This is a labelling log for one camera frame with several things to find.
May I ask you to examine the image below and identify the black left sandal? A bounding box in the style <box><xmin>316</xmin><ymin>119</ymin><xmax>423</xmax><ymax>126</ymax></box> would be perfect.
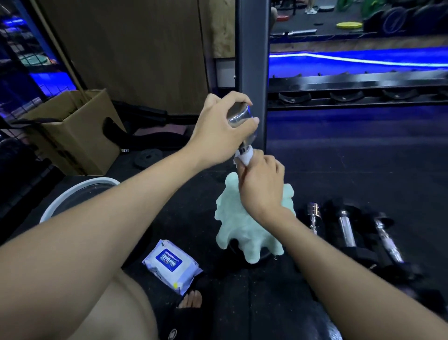
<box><xmin>155</xmin><ymin>301</ymin><xmax>210</xmax><ymax>340</ymax></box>

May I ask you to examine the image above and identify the white wet wipe sheet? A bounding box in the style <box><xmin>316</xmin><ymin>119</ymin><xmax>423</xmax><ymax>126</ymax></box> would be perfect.
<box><xmin>233</xmin><ymin>147</ymin><xmax>254</xmax><ymax>167</ymax></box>

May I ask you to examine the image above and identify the large chrome dumbbell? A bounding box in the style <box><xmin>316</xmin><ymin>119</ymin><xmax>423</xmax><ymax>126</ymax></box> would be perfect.
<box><xmin>226</xmin><ymin>102</ymin><xmax>259</xmax><ymax>158</ymax></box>

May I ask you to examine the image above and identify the black padded bench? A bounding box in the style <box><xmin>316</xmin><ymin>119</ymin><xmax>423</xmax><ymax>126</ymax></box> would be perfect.
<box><xmin>101</xmin><ymin>99</ymin><xmax>198</xmax><ymax>153</ymax></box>

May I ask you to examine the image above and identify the person's left leg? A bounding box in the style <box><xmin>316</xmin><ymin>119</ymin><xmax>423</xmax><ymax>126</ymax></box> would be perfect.
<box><xmin>70</xmin><ymin>269</ymin><xmax>160</xmax><ymax>340</ymax></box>

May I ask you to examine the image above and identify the brown cardboard box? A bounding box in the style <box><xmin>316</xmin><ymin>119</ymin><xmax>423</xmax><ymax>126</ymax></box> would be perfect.
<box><xmin>19</xmin><ymin>88</ymin><xmax>126</xmax><ymax>177</ymax></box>

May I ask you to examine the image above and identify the light green cloth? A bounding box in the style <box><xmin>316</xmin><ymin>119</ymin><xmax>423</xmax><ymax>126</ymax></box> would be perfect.
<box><xmin>215</xmin><ymin>172</ymin><xmax>296</xmax><ymax>264</ymax></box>

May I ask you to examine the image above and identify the small chrome dumbbell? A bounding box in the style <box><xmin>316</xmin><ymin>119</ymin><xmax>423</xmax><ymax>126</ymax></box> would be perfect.
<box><xmin>307</xmin><ymin>202</ymin><xmax>322</xmax><ymax>236</ymax></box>

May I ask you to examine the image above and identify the white blue wet wipes pack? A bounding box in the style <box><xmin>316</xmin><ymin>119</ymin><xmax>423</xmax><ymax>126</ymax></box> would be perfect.
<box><xmin>141</xmin><ymin>239</ymin><xmax>204</xmax><ymax>297</ymax></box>

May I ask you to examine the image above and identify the person's left hand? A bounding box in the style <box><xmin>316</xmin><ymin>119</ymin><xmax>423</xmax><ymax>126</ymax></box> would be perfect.
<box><xmin>185</xmin><ymin>91</ymin><xmax>260</xmax><ymax>169</ymax></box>

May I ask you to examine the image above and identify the person's left forearm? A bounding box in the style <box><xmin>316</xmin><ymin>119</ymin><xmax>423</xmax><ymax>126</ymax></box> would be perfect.
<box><xmin>0</xmin><ymin>147</ymin><xmax>224</xmax><ymax>340</ymax></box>

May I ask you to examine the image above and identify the white rimmed basin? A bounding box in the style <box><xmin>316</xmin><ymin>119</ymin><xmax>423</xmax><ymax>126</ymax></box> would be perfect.
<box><xmin>39</xmin><ymin>177</ymin><xmax>121</xmax><ymax>225</ymax></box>

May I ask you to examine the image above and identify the person's right hand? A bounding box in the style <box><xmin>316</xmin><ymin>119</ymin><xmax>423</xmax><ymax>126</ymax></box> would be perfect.
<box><xmin>238</xmin><ymin>149</ymin><xmax>296</xmax><ymax>225</ymax></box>

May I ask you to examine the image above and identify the dark metal rack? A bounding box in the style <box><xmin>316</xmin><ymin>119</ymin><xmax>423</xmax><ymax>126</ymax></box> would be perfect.
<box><xmin>267</xmin><ymin>71</ymin><xmax>448</xmax><ymax>112</ymax></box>

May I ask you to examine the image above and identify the person's right forearm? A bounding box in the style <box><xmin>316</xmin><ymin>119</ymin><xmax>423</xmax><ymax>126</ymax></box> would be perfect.
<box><xmin>259</xmin><ymin>208</ymin><xmax>448</xmax><ymax>340</ymax></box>

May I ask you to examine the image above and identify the steel barbell bar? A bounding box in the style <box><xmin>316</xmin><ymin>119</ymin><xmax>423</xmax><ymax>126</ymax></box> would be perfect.
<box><xmin>271</xmin><ymin>28</ymin><xmax>317</xmax><ymax>37</ymax></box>

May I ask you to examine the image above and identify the small black weight plate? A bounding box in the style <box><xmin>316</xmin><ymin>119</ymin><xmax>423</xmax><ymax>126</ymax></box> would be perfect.
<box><xmin>134</xmin><ymin>148</ymin><xmax>162</xmax><ymax>170</ymax></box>

